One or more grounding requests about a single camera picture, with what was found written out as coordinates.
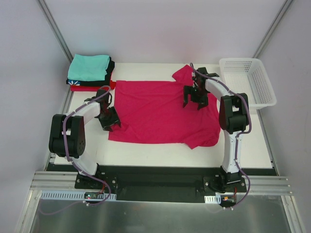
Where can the black folded t shirt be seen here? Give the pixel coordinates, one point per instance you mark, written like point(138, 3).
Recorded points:
point(107, 80)

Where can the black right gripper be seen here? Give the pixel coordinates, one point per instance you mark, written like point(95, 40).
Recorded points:
point(195, 92)

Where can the teal folded t shirt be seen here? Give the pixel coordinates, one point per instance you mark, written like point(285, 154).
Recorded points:
point(88, 68)

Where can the white cable duct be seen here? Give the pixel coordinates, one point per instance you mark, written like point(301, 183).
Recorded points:
point(216, 199)
point(77, 195)

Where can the right white cable duct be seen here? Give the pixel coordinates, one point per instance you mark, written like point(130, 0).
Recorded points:
point(216, 199)

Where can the aluminium frame rail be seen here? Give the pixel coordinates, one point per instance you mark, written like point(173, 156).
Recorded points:
point(61, 180)

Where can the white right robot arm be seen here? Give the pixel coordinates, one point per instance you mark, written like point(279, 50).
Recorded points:
point(234, 120)

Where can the left aluminium corner post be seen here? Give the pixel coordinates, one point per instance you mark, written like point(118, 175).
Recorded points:
point(55, 29)

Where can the left white cable duct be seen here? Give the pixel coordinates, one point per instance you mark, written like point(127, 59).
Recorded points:
point(77, 195)

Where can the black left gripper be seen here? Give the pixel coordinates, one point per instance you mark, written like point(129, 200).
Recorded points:
point(110, 119)

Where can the pink t shirt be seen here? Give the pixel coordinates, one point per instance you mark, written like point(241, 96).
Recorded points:
point(152, 112)

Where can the aluminium corner post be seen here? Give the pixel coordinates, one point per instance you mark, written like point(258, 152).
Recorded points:
point(285, 7)
point(55, 29)

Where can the red folded t shirt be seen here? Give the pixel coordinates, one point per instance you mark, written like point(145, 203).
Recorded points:
point(78, 88)

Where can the right aluminium corner post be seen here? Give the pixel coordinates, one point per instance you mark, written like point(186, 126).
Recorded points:
point(285, 7)

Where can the white plastic laundry basket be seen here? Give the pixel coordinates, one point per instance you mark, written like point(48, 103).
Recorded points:
point(248, 75)

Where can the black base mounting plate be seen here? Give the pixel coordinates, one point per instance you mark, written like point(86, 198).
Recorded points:
point(163, 184)

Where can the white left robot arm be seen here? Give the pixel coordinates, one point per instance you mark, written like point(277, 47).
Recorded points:
point(67, 135)

